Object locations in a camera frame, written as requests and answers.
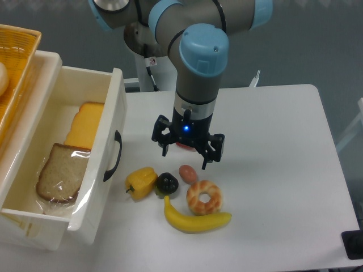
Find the black device at table edge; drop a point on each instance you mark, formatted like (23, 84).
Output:
(352, 241)

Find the yellow banana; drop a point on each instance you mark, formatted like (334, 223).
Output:
(194, 224)

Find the dark purple mangosteen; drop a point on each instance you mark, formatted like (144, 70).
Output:
(166, 184)

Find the white bun in basket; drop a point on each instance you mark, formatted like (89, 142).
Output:
(4, 79)

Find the yellow wicker basket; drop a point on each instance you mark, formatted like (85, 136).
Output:
(18, 46)

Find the red object under gripper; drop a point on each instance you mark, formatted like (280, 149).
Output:
(185, 147)

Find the white bracket behind table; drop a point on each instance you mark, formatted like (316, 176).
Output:
(255, 80)

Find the black drawer handle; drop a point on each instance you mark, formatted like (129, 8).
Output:
(110, 172)

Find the white plastic drawer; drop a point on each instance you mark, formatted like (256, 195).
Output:
(73, 87)

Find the white frame at right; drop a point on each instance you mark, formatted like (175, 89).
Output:
(354, 127)

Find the white drawer cabinet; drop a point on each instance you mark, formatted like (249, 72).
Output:
(19, 227)

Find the brown bread slice in wrap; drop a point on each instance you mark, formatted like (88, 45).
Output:
(61, 177)

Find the brown egg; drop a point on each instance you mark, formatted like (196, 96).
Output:
(188, 174)

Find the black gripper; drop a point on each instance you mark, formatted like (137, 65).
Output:
(192, 133)

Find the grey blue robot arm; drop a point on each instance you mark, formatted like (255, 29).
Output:
(194, 35)

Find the yellow bell pepper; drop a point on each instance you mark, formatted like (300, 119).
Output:
(140, 183)

